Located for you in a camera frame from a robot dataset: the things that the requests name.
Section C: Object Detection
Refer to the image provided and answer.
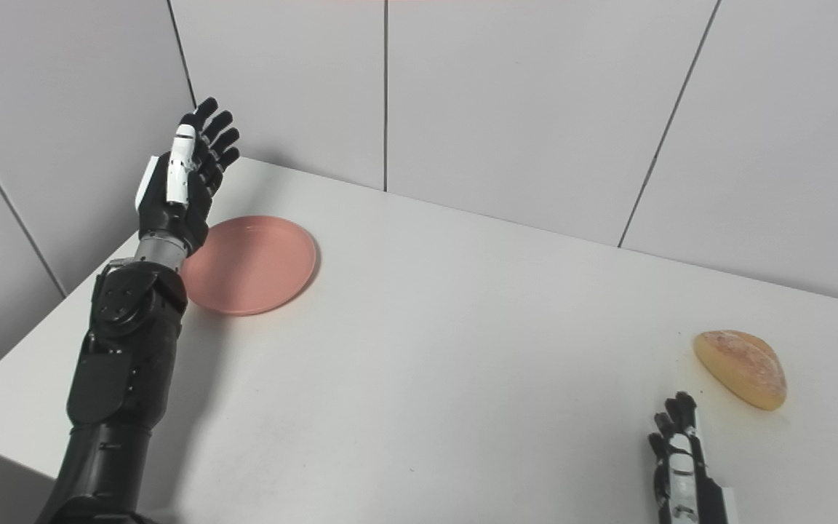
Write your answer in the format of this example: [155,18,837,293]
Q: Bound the pink round plate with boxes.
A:
[180,215,318,317]

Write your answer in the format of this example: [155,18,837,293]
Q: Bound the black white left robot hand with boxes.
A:
[134,97,241,257]

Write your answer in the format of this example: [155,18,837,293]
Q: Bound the golden bread roll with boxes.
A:
[693,330,788,411]

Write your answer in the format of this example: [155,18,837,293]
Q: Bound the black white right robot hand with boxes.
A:
[647,392,740,524]

